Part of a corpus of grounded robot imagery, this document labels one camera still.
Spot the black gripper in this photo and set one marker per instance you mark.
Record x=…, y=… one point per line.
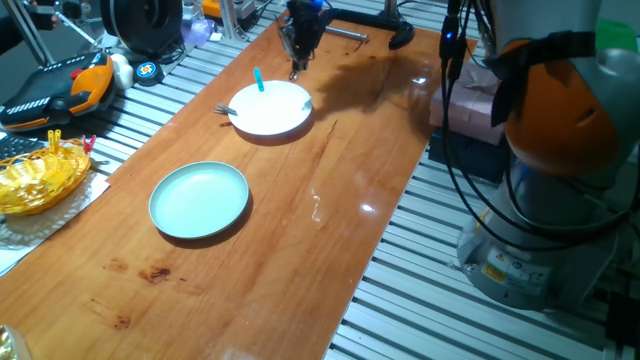
x=306, y=22

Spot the teal plastic clothespin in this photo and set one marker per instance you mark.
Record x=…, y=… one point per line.
x=259, y=80

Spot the dark sleeved forearm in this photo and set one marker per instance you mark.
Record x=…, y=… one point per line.
x=10, y=35

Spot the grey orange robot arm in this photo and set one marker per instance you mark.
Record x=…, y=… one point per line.
x=555, y=125

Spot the black metal C-clamp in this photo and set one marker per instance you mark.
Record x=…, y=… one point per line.
x=370, y=20

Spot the person hand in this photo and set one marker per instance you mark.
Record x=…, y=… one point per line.
x=44, y=19

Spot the white ceramic plate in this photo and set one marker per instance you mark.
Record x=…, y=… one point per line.
x=272, y=110

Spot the aluminium upright profile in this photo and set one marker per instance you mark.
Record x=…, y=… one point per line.
x=229, y=17

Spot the orange plastic object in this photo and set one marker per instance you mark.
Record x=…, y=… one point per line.
x=212, y=7

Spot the translucent purple cup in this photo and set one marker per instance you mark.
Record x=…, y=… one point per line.
x=197, y=31

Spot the black puck blue orange logo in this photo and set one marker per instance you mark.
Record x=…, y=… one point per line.
x=148, y=72

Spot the black round fan housing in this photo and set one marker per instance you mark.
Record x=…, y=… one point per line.
x=142, y=22

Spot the pink gift box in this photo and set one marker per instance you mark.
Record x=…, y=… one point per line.
x=467, y=107

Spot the pale green plate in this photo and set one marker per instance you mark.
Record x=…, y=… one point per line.
x=199, y=200

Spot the white rounded object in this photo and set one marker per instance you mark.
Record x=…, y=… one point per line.
x=122, y=72

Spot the dark blue box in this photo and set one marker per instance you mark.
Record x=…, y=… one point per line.
x=465, y=155

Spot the wooden board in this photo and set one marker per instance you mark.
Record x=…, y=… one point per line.
x=300, y=260

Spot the red plastic clothespin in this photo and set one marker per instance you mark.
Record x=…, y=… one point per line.
x=89, y=143

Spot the black orange teach pendant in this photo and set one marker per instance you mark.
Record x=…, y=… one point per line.
x=55, y=95

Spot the yellow plastic clothespin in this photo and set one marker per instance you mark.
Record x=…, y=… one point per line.
x=54, y=140

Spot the slanted aluminium pole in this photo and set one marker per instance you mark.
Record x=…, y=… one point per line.
x=27, y=32

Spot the black keyboard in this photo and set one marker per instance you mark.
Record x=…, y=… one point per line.
x=17, y=145

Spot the silver foil mat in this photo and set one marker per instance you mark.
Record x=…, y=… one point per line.
x=45, y=225

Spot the green plastic object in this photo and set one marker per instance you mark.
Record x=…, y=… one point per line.
x=620, y=35

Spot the gold shiny object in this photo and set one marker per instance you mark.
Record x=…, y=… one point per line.
x=12, y=345

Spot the metal stand post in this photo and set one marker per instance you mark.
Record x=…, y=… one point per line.
x=391, y=7

